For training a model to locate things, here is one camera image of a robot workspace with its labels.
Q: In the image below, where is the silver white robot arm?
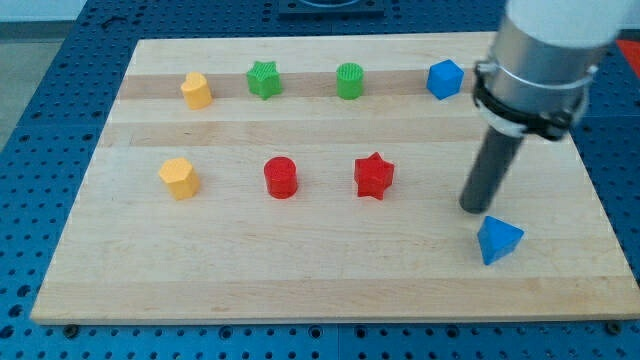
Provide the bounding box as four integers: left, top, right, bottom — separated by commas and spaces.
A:
473, 0, 635, 142

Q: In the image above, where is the red star block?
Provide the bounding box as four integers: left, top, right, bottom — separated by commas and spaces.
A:
354, 152, 395, 200

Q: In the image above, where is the green star block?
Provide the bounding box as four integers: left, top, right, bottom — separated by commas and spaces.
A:
246, 61, 282, 100

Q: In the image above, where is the blue triangle block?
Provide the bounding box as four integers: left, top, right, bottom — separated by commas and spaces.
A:
477, 216, 525, 265

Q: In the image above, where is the light wooden board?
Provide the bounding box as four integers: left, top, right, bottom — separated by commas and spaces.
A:
31, 32, 639, 325

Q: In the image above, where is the red cylinder block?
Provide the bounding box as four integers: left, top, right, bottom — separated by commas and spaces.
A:
263, 156, 298, 199

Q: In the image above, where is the green cylinder block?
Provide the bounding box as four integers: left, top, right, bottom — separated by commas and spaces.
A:
336, 63, 364, 100

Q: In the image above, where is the yellow hexagon block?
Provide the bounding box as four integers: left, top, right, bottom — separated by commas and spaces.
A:
158, 157, 200, 200

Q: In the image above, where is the yellow heart block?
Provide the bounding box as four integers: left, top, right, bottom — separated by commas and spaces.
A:
180, 72, 213, 110

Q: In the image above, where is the blue cube block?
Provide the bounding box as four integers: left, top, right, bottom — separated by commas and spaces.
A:
426, 59, 464, 100

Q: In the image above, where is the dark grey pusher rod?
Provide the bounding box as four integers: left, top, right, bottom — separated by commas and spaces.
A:
459, 127, 523, 214

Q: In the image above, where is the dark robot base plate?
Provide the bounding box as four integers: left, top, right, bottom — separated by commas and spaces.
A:
275, 0, 385, 17

